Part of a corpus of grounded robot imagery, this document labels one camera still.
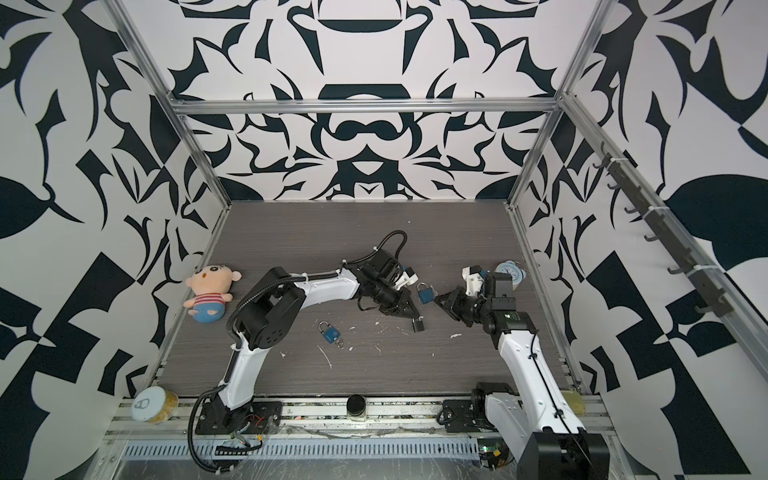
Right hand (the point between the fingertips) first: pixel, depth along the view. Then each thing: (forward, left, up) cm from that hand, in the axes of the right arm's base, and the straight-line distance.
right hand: (437, 297), depth 79 cm
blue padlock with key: (-5, +30, -13) cm, 33 cm away
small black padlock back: (-3, +4, -11) cm, 13 cm away
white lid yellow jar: (-23, +69, -8) cm, 73 cm away
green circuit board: (-32, -11, -16) cm, 38 cm away
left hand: (-1, +3, -8) cm, 9 cm away
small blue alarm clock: (+15, -27, -11) cm, 32 cm away
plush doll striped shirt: (+8, +65, -5) cm, 66 cm away
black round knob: (-24, +20, -4) cm, 32 cm away
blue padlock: (+8, +1, -13) cm, 16 cm away
